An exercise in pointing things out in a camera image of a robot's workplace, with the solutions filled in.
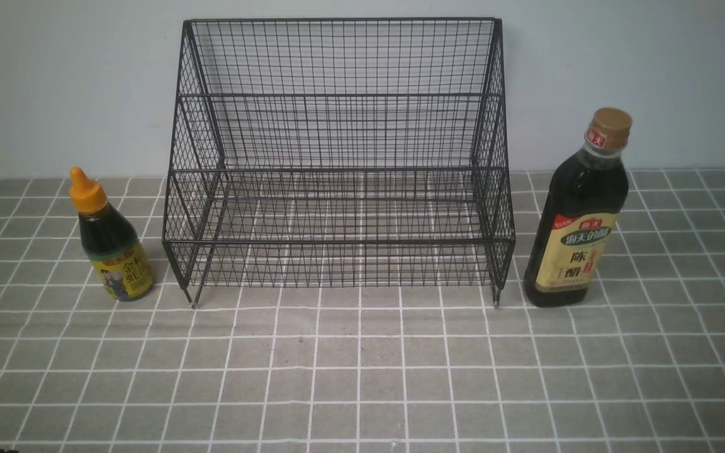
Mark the tall dark vinegar bottle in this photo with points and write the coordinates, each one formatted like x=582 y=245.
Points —
x=586 y=193

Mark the small orange-capped sauce bottle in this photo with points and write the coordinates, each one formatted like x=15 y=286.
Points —
x=110 y=241

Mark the grey checked tablecloth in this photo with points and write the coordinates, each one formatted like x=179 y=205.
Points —
x=637 y=367

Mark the black wire mesh rack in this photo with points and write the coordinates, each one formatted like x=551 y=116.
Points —
x=339 y=152

